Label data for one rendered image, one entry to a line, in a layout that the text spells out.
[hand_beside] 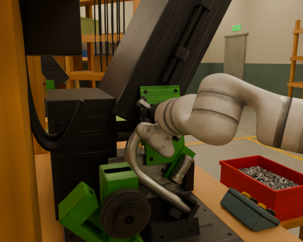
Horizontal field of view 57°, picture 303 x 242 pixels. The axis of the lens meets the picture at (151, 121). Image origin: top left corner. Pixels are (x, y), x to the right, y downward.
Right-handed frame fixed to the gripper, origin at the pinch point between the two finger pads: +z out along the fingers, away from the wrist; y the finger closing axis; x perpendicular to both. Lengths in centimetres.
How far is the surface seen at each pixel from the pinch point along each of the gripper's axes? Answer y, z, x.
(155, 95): 2.6, 3.1, -7.1
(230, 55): -229, 715, -541
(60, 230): -3.6, 15.9, 36.0
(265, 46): -246, 563, -535
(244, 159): -52, 37, -26
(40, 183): 7, 49, 34
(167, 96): -0.2, 3.1, -9.3
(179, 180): -15.6, -0.8, 6.6
